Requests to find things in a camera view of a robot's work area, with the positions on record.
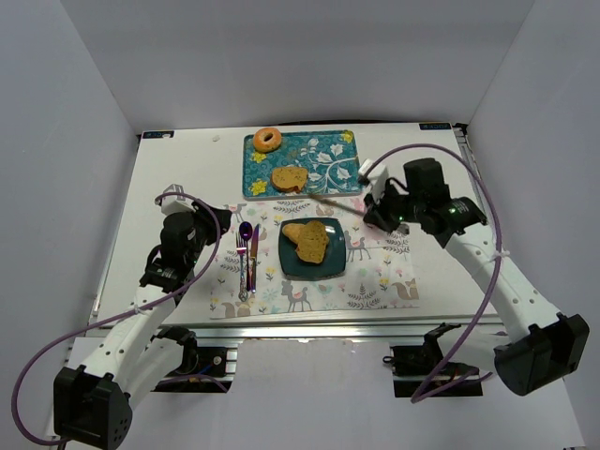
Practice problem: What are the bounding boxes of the woodland animal placemat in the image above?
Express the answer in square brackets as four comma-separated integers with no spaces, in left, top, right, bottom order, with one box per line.
[200,197,419,319]

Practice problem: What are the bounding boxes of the golden bread roll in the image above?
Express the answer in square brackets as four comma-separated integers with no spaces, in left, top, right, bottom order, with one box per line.
[281,222,305,245]

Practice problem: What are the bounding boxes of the orange bagel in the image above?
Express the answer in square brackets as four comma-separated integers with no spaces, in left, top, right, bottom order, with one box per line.
[252,127,282,154]

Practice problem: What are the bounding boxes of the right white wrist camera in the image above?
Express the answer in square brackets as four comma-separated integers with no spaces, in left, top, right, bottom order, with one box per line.
[358,158,389,199]

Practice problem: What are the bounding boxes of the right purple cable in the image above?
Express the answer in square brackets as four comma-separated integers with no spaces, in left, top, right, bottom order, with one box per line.
[358,142,503,403]

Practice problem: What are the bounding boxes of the iridescent fork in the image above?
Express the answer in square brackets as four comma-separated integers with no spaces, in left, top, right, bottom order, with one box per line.
[236,234,248,302]

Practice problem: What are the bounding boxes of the teal floral tray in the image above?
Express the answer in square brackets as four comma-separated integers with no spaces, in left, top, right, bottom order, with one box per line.
[242,129,362,200]

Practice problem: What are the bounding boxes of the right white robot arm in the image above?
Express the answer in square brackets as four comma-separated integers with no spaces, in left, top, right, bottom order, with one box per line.
[359,158,590,396]

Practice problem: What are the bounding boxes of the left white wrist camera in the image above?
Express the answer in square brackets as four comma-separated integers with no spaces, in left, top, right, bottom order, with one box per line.
[155,184,193,216]

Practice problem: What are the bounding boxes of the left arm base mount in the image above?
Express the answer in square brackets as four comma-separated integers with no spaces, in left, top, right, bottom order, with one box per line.
[151,326,233,394]

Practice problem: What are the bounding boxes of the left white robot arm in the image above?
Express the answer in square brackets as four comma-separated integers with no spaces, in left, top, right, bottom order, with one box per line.
[53,202,232,449]

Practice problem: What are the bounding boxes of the iridescent purple spoon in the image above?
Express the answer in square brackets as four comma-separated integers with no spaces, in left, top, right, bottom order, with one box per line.
[238,221,253,294]

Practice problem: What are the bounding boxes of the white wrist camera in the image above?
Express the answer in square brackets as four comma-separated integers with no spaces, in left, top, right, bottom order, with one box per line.
[155,184,193,216]
[358,158,389,199]

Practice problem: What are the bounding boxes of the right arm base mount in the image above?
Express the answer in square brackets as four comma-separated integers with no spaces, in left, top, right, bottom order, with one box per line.
[382,322,483,398]

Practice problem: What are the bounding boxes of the purple cable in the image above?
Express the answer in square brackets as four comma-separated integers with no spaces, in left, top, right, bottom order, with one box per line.
[9,191,231,445]
[358,142,503,403]

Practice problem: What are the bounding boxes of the dark teal square plate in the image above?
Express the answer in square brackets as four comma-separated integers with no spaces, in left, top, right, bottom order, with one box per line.
[277,217,346,281]

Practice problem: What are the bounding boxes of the brown bread slice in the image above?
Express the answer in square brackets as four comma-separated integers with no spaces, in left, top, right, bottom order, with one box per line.
[270,167,308,193]
[295,220,329,264]

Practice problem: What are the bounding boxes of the iridescent knife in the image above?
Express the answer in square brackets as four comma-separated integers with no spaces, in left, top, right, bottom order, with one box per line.
[247,224,260,293]

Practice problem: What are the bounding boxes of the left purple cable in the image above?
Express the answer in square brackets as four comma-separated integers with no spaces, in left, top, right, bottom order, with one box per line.
[9,191,231,445]

